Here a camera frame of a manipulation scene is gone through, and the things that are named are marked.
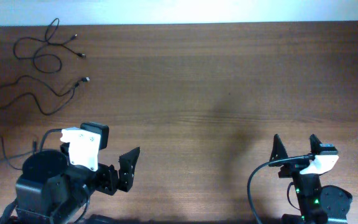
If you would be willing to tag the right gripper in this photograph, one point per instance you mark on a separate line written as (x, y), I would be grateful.
(295, 170)

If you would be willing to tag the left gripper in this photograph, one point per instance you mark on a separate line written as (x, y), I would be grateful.
(111, 179)

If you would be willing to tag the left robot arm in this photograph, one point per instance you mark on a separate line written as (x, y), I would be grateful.
(51, 190)

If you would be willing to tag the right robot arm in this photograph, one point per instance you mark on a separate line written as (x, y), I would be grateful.
(317, 204)

